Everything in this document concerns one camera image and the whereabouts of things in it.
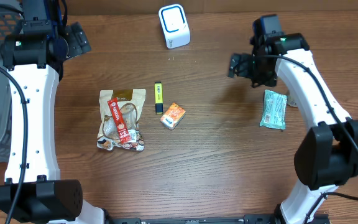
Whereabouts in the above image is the teal tissue pack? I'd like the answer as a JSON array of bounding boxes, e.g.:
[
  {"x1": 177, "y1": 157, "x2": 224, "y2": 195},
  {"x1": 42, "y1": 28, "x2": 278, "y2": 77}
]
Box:
[{"x1": 259, "y1": 90, "x2": 287, "y2": 130}]

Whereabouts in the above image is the beige PanTree snack pouch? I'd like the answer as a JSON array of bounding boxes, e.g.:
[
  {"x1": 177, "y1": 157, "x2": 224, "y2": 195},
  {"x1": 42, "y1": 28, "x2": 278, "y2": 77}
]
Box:
[{"x1": 96, "y1": 89, "x2": 146, "y2": 151}]

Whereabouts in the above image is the yellow black marker pen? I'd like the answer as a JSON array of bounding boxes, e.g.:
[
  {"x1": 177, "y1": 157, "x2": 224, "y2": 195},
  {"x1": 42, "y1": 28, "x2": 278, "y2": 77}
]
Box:
[{"x1": 154, "y1": 82, "x2": 163, "y2": 114}]

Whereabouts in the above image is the orange snack box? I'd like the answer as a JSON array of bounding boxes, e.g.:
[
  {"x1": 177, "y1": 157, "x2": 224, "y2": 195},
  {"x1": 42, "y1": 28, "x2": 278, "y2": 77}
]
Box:
[{"x1": 160, "y1": 103, "x2": 186, "y2": 130}]

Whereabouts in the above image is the red Nescafe coffee stick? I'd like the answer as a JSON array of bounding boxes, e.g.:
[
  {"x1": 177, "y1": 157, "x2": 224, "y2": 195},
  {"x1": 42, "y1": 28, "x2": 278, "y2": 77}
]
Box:
[{"x1": 108, "y1": 98, "x2": 131, "y2": 144}]

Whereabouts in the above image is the green lid jar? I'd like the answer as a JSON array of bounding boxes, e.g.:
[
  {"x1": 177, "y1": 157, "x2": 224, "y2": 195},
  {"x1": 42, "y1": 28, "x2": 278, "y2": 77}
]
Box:
[{"x1": 287, "y1": 91, "x2": 298, "y2": 108}]

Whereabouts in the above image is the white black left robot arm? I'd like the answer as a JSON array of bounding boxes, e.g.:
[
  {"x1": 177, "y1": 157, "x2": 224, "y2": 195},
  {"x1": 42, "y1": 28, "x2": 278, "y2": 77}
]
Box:
[{"x1": 0, "y1": 0, "x2": 111, "y2": 223}]

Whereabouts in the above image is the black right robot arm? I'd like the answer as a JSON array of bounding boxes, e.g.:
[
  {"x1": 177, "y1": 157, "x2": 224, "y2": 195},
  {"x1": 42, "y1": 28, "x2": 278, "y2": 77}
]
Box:
[{"x1": 228, "y1": 14, "x2": 358, "y2": 223}]

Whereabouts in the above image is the white barcode scanner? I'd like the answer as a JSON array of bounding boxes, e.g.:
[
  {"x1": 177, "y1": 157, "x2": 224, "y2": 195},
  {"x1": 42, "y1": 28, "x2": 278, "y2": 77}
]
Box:
[{"x1": 158, "y1": 4, "x2": 191, "y2": 49}]

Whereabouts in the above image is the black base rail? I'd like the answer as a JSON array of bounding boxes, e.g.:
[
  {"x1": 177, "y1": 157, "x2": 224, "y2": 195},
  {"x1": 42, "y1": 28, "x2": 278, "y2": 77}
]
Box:
[{"x1": 104, "y1": 213, "x2": 331, "y2": 224}]

